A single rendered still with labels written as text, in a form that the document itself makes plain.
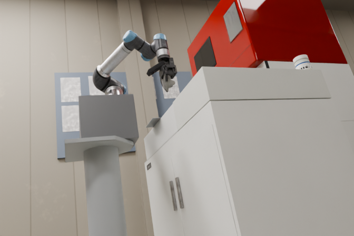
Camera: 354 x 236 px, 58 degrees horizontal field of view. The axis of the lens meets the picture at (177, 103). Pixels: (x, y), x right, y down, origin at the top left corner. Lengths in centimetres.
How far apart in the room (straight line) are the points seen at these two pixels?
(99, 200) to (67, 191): 198
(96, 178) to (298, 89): 96
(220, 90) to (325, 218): 60
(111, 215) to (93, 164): 23
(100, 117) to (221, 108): 59
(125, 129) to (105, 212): 37
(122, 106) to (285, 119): 74
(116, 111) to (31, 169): 206
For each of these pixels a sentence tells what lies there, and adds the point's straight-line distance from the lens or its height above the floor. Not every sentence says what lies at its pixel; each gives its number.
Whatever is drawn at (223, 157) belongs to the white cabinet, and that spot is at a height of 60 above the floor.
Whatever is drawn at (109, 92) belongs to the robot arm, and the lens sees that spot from 205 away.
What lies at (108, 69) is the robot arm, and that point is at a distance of 203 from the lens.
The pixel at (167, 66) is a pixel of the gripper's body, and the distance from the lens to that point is 178.
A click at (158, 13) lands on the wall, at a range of 457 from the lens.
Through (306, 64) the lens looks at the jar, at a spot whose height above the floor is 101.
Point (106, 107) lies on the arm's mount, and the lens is 153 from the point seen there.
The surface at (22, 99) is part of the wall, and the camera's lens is 373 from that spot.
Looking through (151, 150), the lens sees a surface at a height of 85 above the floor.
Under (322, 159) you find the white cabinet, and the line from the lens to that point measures 142.
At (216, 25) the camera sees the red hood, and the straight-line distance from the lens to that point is 237.
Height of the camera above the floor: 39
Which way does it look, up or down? 22 degrees up
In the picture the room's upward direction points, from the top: 11 degrees counter-clockwise
